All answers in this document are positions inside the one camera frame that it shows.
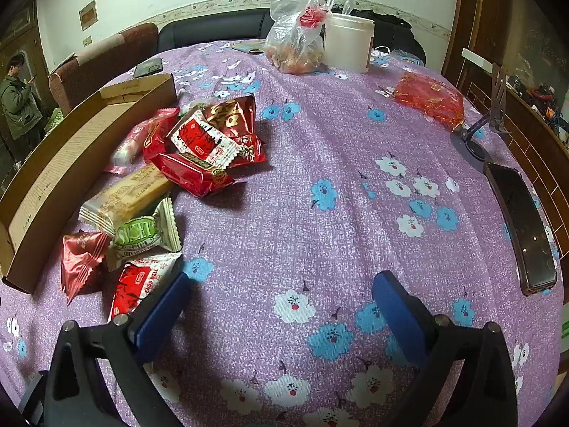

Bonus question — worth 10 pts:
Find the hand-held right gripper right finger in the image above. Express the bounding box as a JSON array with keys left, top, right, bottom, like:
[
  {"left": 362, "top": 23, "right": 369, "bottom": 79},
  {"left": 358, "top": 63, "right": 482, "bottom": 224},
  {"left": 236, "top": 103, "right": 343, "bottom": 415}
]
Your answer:
[{"left": 372, "top": 269, "right": 519, "bottom": 427}]

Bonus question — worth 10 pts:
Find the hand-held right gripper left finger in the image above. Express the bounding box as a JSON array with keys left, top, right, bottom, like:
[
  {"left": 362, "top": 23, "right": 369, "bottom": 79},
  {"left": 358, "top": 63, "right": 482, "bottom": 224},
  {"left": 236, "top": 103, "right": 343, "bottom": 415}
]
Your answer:
[{"left": 42, "top": 270, "right": 193, "bottom": 427}]

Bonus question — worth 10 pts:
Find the white red snack packet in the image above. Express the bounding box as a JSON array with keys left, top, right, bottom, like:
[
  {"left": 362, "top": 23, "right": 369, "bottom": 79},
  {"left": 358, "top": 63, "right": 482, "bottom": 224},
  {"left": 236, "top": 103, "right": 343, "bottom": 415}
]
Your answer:
[
  {"left": 108, "top": 251, "right": 184, "bottom": 326},
  {"left": 170, "top": 109, "right": 241, "bottom": 170}
]

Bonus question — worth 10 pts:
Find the green white candy packet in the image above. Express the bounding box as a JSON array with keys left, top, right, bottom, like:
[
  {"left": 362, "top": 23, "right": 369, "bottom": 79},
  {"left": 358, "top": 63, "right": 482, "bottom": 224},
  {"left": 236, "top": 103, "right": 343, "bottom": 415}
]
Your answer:
[{"left": 106, "top": 197, "right": 184, "bottom": 273}]

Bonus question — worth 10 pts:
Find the dark red pillow packet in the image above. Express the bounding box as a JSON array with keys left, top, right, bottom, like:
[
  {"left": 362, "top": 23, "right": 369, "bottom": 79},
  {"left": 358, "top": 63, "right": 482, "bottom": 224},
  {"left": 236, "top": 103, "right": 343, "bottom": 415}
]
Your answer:
[{"left": 60, "top": 230, "right": 112, "bottom": 306}]

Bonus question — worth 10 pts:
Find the beige wafer packet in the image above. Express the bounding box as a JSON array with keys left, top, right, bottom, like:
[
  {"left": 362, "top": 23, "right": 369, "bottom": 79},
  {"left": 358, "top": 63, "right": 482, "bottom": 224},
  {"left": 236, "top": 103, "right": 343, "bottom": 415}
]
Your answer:
[{"left": 79, "top": 162, "right": 175, "bottom": 237}]

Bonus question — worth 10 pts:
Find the red packet with gold label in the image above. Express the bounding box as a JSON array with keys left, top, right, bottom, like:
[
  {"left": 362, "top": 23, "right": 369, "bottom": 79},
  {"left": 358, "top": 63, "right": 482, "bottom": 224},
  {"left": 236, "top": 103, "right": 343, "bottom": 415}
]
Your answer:
[{"left": 152, "top": 151, "right": 237, "bottom": 199}]

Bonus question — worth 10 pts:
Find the pink snack packet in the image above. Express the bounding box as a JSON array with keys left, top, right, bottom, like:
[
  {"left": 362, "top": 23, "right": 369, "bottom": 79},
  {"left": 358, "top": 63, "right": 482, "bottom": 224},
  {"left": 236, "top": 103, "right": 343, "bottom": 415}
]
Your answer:
[{"left": 104, "top": 118, "right": 165, "bottom": 175}]

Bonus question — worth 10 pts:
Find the long red snack packet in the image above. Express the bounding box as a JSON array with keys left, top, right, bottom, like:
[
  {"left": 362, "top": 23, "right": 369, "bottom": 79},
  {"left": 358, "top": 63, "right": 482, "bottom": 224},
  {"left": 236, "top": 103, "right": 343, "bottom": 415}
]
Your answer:
[{"left": 142, "top": 107, "right": 181, "bottom": 166}]

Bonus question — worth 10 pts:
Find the shallow cardboard box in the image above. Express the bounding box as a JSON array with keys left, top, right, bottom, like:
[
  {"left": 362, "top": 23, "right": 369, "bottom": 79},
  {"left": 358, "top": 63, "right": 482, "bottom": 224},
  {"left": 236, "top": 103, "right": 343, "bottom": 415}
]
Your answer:
[{"left": 0, "top": 72, "right": 179, "bottom": 295}]

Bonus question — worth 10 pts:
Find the small red printed snack packet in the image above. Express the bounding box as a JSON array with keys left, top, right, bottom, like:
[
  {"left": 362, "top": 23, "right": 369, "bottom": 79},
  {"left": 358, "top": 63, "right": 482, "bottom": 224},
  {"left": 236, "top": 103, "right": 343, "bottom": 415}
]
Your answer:
[{"left": 229, "top": 133, "right": 268, "bottom": 166}]

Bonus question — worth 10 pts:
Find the clear green snack packet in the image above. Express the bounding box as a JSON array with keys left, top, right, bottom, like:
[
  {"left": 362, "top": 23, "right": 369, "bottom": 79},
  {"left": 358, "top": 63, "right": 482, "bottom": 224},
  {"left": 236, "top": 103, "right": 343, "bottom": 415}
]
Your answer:
[{"left": 178, "top": 89, "right": 233, "bottom": 118}]

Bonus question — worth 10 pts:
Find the purple floral tablecloth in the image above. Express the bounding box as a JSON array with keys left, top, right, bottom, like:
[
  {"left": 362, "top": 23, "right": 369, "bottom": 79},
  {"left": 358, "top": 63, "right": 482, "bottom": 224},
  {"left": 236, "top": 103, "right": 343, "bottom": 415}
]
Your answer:
[{"left": 0, "top": 40, "right": 563, "bottom": 427}]

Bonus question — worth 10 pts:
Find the black smartphone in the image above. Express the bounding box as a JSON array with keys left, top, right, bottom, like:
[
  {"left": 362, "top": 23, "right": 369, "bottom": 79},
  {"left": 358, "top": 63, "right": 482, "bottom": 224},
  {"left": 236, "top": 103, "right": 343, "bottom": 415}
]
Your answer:
[{"left": 482, "top": 161, "right": 558, "bottom": 297}]

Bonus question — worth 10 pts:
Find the red gold foil bag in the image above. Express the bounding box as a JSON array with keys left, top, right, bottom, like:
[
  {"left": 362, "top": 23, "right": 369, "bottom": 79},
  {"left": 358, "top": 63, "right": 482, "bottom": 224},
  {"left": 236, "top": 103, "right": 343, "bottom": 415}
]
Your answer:
[{"left": 391, "top": 70, "right": 467, "bottom": 133}]

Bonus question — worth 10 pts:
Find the metal phone stand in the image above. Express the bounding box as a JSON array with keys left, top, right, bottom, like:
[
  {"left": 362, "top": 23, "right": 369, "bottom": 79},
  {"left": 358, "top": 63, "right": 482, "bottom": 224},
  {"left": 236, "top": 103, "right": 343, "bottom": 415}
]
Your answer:
[{"left": 450, "top": 62, "right": 510, "bottom": 170}]

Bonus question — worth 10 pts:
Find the black wallet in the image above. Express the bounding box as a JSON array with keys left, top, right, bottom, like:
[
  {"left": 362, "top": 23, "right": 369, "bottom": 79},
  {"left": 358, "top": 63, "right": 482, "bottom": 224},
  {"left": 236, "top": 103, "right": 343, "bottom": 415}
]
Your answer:
[{"left": 132, "top": 58, "right": 165, "bottom": 79}]

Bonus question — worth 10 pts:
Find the red-brown upholstered chair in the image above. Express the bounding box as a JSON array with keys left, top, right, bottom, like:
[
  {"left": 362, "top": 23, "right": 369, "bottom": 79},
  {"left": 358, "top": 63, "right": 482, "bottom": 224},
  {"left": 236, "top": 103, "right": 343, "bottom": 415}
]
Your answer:
[{"left": 48, "top": 22, "right": 160, "bottom": 118}]

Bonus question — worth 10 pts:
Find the white plastic bag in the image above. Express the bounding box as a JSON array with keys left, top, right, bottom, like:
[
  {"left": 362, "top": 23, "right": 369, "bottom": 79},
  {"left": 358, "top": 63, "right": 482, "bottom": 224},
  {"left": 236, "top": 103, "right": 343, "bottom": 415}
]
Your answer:
[{"left": 370, "top": 46, "right": 423, "bottom": 68}]

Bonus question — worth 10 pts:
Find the white box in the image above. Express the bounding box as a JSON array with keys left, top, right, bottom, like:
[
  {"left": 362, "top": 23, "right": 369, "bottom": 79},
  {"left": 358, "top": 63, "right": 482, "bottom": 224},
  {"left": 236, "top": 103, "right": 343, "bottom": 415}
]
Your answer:
[{"left": 461, "top": 48, "right": 495, "bottom": 72}]

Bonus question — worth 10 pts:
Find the white plastic bucket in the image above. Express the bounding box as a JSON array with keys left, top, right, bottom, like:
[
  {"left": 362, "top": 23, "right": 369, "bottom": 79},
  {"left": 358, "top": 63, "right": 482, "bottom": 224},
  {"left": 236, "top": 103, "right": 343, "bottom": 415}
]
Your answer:
[{"left": 323, "top": 12, "right": 375, "bottom": 74}]

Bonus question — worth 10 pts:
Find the patterned flat booklet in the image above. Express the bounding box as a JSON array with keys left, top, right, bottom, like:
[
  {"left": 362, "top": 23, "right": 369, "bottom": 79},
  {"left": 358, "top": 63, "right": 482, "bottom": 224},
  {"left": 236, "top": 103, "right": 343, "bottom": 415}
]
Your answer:
[{"left": 230, "top": 40, "right": 270, "bottom": 55}]

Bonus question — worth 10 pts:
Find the wooden cabinet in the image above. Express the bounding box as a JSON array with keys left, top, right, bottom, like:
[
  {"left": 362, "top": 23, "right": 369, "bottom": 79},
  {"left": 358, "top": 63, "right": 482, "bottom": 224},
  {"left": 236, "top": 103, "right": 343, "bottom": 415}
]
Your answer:
[{"left": 442, "top": 0, "right": 569, "bottom": 250}]

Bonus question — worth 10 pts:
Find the black leather sofa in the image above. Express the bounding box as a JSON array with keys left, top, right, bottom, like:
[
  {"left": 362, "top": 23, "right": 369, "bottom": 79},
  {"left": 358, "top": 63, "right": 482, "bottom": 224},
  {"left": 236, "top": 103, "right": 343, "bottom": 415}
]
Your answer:
[{"left": 158, "top": 6, "right": 427, "bottom": 65}]

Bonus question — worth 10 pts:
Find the clear plastic bag of food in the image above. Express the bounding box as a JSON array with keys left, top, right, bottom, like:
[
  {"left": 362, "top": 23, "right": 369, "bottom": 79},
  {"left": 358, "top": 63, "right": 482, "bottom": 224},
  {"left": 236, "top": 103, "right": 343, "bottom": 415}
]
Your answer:
[{"left": 264, "top": 0, "right": 356, "bottom": 75}]

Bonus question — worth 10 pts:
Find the black bag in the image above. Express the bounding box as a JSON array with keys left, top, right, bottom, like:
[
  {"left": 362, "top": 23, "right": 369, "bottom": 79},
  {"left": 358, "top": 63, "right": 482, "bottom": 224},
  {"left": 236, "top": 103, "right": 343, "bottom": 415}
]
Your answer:
[{"left": 331, "top": 2, "right": 416, "bottom": 38}]

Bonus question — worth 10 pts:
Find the small wall plaque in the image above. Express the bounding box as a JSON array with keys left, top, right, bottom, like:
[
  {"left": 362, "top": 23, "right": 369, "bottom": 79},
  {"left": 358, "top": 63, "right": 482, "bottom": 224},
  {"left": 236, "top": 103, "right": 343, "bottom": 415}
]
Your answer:
[{"left": 79, "top": 1, "right": 99, "bottom": 32}]

